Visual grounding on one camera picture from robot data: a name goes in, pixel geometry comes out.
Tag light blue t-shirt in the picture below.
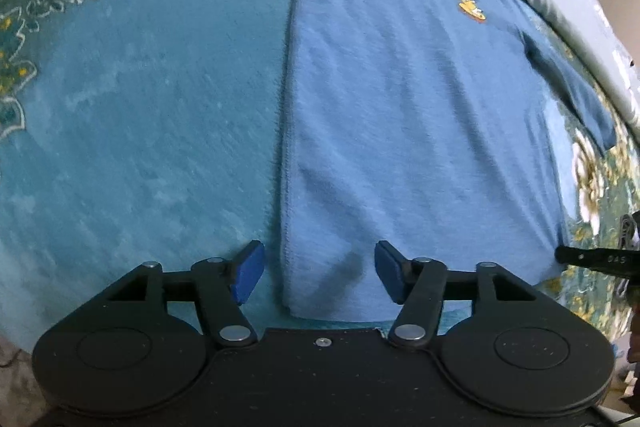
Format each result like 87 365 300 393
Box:
281 0 616 321

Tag grey patterned cloth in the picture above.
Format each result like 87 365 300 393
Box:
1 339 37 426

